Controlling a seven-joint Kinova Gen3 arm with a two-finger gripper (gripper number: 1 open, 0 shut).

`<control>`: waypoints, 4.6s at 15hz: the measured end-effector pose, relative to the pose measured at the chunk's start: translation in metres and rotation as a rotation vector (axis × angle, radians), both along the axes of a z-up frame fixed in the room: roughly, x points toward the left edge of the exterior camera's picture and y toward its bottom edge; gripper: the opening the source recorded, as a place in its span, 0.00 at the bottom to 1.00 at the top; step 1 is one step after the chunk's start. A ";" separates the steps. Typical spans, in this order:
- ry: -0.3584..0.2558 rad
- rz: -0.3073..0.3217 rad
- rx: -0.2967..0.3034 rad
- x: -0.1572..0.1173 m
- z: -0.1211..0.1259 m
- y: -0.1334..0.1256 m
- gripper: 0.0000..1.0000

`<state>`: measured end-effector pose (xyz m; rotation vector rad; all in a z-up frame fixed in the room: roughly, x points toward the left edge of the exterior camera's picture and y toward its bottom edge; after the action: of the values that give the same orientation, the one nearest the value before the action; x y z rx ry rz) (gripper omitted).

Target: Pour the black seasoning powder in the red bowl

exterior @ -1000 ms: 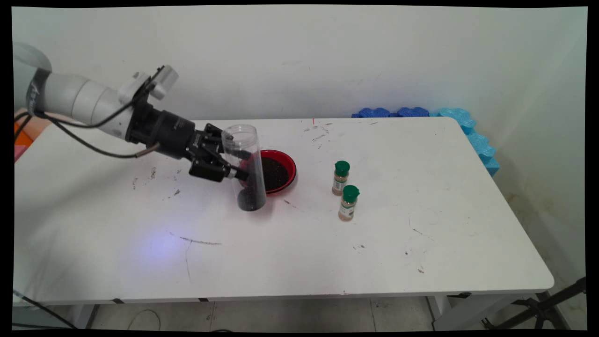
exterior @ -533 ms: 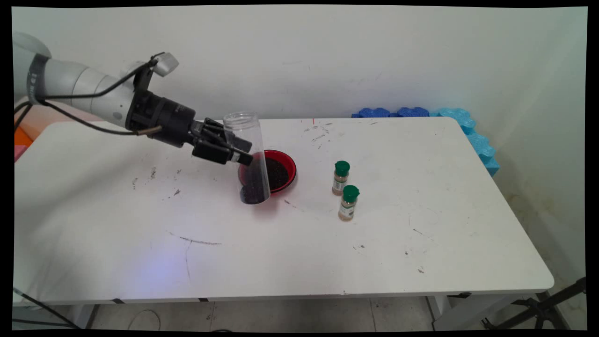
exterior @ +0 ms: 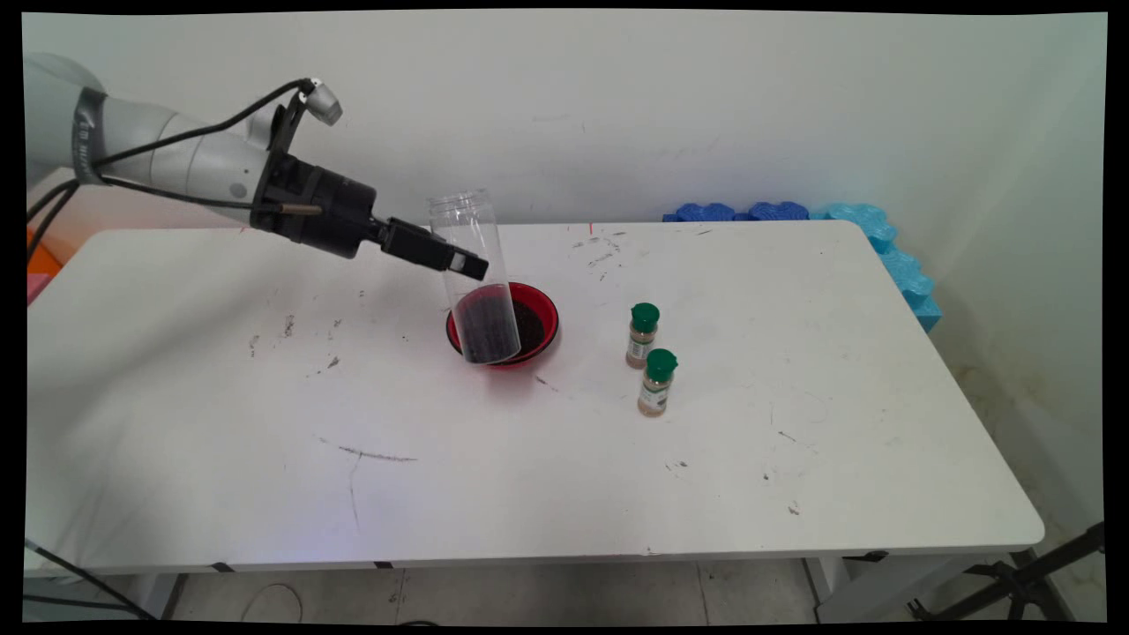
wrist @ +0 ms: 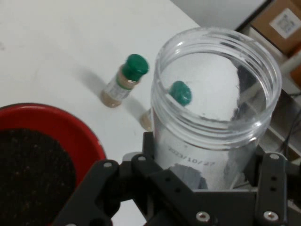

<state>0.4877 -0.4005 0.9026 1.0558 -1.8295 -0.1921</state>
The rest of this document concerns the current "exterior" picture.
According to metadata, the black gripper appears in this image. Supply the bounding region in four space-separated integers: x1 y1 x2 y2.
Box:
295 166 490 281

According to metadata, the green-capped spice bottle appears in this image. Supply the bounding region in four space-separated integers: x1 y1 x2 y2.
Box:
626 303 661 370
638 348 679 418

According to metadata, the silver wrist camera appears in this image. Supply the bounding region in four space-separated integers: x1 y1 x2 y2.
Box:
304 78 344 126

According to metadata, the thin floor cable loop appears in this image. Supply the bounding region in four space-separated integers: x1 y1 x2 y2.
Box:
241 582 305 624

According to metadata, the black tripod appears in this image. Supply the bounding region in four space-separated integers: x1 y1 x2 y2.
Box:
908 522 1105 621

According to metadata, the clear plastic jar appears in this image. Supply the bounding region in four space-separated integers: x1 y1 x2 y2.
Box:
428 188 523 365

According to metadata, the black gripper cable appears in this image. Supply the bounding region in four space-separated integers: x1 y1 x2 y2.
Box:
26 175 323 262

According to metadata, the black seeds pile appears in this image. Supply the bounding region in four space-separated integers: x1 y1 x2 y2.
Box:
452 284 521 365
510 300 548 354

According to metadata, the black velcro strap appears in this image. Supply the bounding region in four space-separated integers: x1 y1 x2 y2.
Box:
71 86 108 186

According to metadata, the light blue foam mat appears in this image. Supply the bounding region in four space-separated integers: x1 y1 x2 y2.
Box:
810 203 943 333

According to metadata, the red bowl with black rim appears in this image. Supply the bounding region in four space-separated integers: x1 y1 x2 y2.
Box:
445 282 560 369

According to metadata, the white table leg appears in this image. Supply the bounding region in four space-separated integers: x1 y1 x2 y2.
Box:
132 573 188 620
803 556 998 624

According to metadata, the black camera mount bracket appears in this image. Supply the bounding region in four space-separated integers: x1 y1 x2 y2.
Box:
265 84 311 177

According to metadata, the black floor cable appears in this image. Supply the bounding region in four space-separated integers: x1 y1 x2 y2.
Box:
25 538 158 620

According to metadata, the orange object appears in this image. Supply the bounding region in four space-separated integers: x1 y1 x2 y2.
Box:
26 226 64 276

